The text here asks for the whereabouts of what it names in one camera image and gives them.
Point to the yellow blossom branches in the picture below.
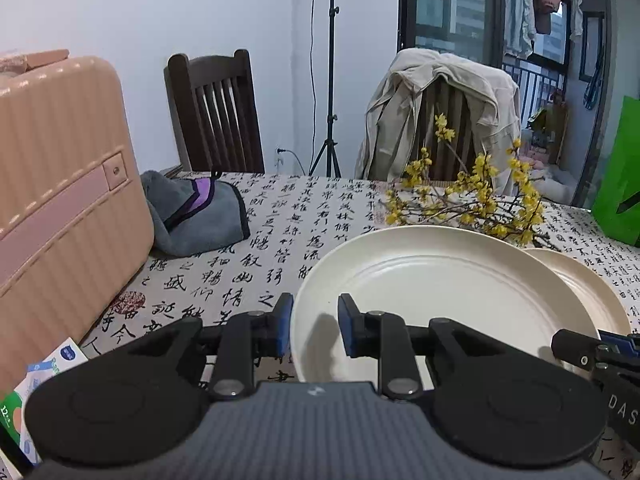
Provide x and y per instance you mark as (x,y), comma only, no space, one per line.
(487,165)

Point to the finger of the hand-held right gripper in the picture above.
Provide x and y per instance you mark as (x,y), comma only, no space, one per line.
(620,345)
(575,350)

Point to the grey purple cloth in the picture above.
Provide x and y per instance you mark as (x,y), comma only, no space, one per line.
(200,230)

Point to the light blue hanging garment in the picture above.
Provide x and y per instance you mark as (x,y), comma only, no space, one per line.
(517,10)

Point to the black framed glass door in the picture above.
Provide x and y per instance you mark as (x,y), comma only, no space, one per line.
(450,10)

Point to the folded pink cloth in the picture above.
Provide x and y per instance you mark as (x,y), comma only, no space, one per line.
(30,62)

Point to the beige jacket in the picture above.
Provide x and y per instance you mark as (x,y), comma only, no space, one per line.
(450,67)

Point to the white wall socket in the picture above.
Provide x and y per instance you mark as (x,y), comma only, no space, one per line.
(280,160)

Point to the white green medicine box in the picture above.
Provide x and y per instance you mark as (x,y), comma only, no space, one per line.
(10,415)

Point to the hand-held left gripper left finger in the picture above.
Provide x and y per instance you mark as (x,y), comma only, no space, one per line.
(284,320)

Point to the green paper bag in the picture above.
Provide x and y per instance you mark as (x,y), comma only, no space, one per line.
(622,185)

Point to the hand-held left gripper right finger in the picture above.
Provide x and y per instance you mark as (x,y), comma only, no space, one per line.
(347,325)

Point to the white blue medicine box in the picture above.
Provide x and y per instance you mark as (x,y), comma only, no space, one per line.
(55,360)

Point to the white hanging garment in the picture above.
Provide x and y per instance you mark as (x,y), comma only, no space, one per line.
(577,10)

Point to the cream plate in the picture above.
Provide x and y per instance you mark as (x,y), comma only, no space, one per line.
(440,285)
(590,285)

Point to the dark wooden chair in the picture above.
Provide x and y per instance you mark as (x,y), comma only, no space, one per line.
(210,67)
(445,125)

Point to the pink blanket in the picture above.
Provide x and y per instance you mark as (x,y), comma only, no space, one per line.
(550,180)

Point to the studio light on stand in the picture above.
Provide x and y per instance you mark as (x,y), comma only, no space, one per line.
(330,60)

